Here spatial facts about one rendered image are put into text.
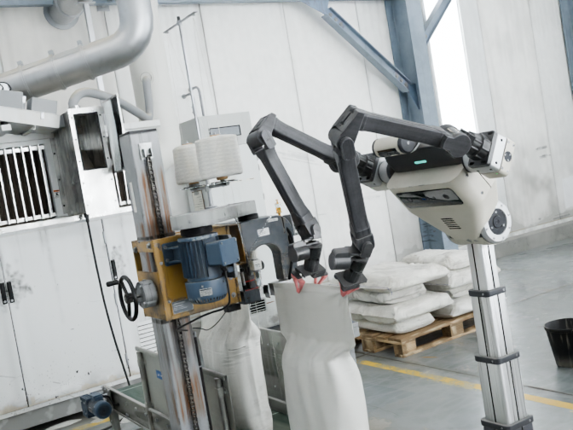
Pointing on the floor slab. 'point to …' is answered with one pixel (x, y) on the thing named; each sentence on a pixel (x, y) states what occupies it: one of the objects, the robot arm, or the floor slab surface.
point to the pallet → (380, 339)
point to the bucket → (561, 340)
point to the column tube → (144, 228)
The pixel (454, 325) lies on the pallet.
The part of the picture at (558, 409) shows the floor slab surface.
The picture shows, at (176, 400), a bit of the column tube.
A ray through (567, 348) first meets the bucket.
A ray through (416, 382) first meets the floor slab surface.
